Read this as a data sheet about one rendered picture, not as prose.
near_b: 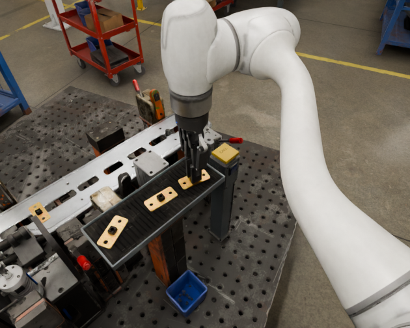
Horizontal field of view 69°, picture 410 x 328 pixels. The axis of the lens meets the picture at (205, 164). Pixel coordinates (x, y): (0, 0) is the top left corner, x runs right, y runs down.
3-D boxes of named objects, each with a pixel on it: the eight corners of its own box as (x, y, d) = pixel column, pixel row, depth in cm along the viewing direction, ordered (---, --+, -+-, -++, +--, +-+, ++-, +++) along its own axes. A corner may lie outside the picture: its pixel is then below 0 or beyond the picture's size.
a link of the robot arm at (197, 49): (178, 105, 56) (237, 86, 60) (172, 19, 45) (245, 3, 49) (156, 77, 62) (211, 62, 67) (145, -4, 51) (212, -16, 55)
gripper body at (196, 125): (216, 112, 64) (215, 144, 71) (197, 92, 69) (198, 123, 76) (185, 123, 61) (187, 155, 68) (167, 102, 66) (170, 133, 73)
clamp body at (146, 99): (157, 144, 160) (147, 84, 133) (175, 158, 153) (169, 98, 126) (140, 153, 155) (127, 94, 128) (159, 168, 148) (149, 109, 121)
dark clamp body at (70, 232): (109, 264, 115) (77, 206, 86) (129, 289, 108) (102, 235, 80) (83, 284, 109) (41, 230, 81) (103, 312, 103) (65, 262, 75)
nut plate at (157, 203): (170, 186, 81) (169, 183, 80) (178, 195, 79) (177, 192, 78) (143, 202, 78) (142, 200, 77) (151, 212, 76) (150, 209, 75)
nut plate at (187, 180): (204, 169, 86) (204, 166, 85) (210, 178, 83) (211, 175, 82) (177, 180, 83) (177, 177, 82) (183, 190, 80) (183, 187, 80)
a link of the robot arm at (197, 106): (199, 68, 65) (199, 92, 70) (161, 79, 62) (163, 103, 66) (221, 88, 60) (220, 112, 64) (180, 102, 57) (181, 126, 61)
